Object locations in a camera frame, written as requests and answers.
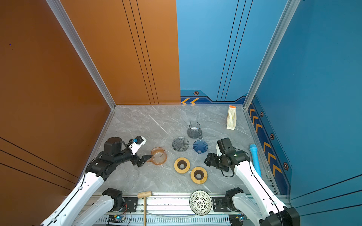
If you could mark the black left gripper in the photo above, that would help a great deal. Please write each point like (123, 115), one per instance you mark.
(144, 159)

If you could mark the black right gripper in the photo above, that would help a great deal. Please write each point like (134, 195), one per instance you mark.
(210, 158)

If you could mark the orange glass carafe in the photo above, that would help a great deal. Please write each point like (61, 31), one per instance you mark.
(159, 156)

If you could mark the wooden ring holder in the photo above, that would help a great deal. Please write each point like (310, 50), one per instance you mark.
(198, 175)
(182, 165)

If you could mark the blue glass dripper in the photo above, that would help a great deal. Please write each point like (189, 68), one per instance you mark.
(200, 146)

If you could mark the coffee filter pack orange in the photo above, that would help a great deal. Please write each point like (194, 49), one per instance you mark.
(231, 117)

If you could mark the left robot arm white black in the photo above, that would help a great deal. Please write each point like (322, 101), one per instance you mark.
(115, 152)

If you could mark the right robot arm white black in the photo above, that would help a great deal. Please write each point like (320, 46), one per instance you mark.
(265, 209)

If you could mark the grey glass dripper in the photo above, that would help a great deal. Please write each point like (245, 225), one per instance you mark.
(180, 144)

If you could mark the light blue cylinder roll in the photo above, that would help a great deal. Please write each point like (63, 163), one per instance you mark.
(254, 153)

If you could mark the wooden mallet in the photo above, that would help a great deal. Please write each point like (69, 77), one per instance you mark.
(144, 196)

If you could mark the grey glass pitcher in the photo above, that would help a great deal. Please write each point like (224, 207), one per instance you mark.
(194, 130)

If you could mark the white woven trivet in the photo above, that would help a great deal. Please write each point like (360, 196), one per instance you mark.
(200, 203)

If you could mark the right green circuit board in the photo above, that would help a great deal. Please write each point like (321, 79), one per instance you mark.
(236, 220)

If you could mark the green circuit board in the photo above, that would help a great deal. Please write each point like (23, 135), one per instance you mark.
(236, 220)
(116, 219)

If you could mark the left green circuit board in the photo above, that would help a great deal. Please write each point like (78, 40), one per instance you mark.
(116, 219)

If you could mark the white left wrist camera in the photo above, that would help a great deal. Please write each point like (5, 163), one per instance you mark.
(135, 144)

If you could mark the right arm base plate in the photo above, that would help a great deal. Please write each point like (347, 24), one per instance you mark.
(222, 204)

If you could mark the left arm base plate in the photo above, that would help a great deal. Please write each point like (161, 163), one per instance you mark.
(129, 205)

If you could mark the aluminium front rail frame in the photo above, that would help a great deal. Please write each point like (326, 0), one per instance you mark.
(171, 205)

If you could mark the left aluminium corner post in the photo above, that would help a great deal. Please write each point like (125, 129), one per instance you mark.
(73, 36)

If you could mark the aluminium corner post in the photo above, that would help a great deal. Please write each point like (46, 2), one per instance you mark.
(282, 25)
(73, 36)

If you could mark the right aluminium corner post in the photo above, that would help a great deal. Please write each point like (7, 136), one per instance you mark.
(282, 25)

